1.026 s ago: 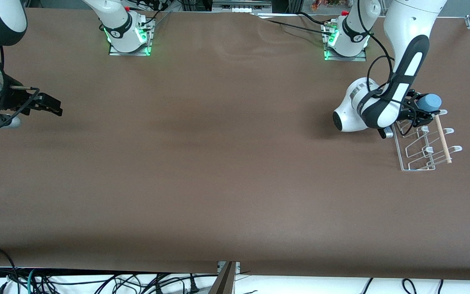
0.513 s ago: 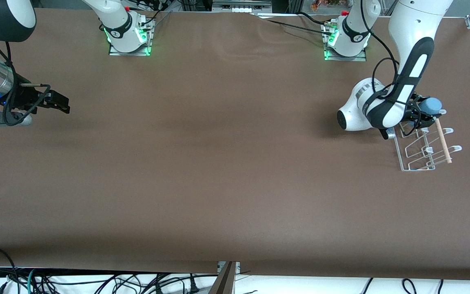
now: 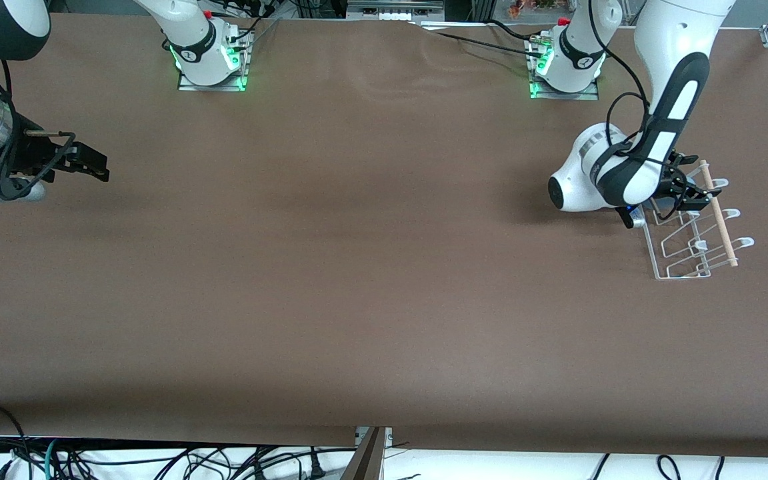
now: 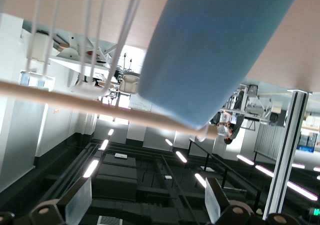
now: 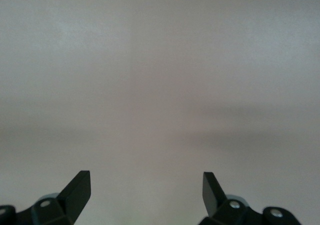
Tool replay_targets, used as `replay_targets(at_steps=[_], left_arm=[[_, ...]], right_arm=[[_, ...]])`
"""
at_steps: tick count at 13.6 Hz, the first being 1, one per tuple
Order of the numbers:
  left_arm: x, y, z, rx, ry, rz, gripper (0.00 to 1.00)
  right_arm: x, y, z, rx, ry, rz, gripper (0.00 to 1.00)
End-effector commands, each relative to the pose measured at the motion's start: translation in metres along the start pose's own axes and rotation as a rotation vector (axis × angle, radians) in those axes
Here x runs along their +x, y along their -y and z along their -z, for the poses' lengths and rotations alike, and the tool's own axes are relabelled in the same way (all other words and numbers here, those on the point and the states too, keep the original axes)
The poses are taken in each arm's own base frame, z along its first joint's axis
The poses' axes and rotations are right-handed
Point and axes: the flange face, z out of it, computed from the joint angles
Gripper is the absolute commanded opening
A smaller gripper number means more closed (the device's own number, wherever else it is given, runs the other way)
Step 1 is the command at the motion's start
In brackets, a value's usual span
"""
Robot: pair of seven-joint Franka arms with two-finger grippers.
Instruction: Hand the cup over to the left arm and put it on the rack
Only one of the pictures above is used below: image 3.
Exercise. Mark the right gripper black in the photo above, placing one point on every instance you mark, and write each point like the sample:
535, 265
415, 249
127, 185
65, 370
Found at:
29, 158

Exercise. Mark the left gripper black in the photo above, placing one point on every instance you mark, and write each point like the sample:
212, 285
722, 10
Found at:
676, 181

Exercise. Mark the left white Franka robot arm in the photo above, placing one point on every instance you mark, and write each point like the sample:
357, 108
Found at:
670, 40

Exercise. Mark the orange background clutter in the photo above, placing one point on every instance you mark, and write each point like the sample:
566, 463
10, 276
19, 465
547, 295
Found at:
537, 6

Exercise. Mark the brown table cover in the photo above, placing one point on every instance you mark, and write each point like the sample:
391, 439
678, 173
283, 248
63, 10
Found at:
384, 266

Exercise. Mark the grey power strip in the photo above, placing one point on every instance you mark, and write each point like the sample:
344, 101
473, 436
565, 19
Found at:
394, 13

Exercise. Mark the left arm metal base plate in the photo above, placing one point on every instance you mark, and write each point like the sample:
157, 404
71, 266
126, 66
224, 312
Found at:
584, 95

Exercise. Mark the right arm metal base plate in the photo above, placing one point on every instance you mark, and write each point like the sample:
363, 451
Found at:
224, 86

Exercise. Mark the metal table edge bracket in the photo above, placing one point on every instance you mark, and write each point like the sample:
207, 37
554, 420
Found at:
387, 436

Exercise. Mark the brown wooden post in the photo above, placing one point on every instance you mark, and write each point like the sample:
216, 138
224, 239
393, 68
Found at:
365, 460

